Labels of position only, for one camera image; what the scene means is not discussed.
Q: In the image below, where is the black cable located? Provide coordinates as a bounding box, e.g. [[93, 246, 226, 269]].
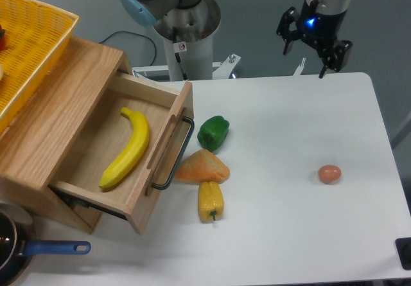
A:
[[98, 30, 157, 67]]

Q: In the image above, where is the blue handled frying pan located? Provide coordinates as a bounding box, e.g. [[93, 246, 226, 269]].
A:
[[1, 203, 91, 285]]

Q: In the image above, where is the green bell pepper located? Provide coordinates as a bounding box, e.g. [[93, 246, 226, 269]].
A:
[[197, 116, 230, 152]]

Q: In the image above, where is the wooden drawer cabinet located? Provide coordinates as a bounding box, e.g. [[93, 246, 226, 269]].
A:
[[1, 37, 131, 233]]

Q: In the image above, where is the brown egg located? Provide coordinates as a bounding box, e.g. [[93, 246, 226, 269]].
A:
[[317, 165, 342, 184]]

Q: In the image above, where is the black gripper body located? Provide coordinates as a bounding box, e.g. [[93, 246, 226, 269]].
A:
[[299, 0, 342, 57]]

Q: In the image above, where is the yellow bell pepper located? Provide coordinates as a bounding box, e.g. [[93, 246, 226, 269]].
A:
[[198, 181, 224, 222]]

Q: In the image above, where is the yellow banana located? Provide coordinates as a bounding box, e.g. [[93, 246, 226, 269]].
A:
[[99, 107, 150, 190]]

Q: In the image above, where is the black corner device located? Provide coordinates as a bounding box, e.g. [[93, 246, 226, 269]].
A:
[[395, 237, 411, 271]]

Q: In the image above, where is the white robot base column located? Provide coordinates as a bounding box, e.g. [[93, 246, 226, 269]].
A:
[[154, 0, 221, 82]]

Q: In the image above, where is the orange triangular sandwich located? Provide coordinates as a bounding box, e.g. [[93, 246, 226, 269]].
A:
[[175, 149, 231, 183]]

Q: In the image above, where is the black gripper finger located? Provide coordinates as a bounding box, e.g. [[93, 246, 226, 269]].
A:
[[319, 40, 353, 78], [276, 6, 299, 55]]

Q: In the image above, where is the wooden top drawer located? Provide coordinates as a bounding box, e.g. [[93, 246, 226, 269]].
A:
[[50, 73, 194, 233]]

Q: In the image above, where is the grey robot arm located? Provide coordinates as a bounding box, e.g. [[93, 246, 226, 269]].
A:
[[120, 0, 353, 81]]

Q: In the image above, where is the yellow plastic basket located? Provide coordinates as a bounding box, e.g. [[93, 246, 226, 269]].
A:
[[1, 0, 79, 132]]

